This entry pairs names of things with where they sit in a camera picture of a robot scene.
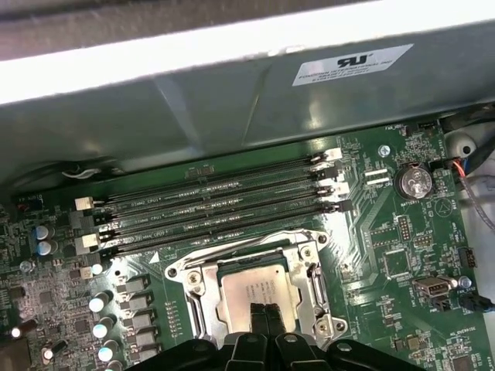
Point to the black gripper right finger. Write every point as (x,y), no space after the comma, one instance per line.
(294,355)

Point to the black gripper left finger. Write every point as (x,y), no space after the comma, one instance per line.
(247,355)

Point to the silver CPU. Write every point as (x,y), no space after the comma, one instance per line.
(239,297)

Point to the CPU socket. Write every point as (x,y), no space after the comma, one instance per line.
(175,267)

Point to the black RAM slot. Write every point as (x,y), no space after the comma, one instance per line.
(232,229)
(232,174)
(232,211)
(232,192)

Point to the grey square inductor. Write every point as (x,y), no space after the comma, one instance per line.
(139,320)
(142,338)
(133,286)
(146,353)
(136,303)

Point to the black square chip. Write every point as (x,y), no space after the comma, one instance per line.
(395,263)

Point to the green motherboard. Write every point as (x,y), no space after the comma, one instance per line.
(367,239)

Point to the silver capacitor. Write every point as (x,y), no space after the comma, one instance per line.
(100,302)
(107,352)
(103,327)

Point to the silver internal USB port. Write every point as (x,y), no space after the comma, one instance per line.
(435,288)

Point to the black pin header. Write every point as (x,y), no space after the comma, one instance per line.
(404,228)
(423,241)

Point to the silver motherboard screw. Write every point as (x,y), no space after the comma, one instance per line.
(464,281)
(384,150)

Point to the silver coin battery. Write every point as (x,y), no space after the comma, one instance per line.
(415,181)

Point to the blue marked capacitor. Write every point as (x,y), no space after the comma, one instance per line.
(47,248)
(45,232)

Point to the black PC case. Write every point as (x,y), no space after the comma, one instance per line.
(193,108)

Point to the white certification sticker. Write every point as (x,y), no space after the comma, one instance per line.
(348,65)

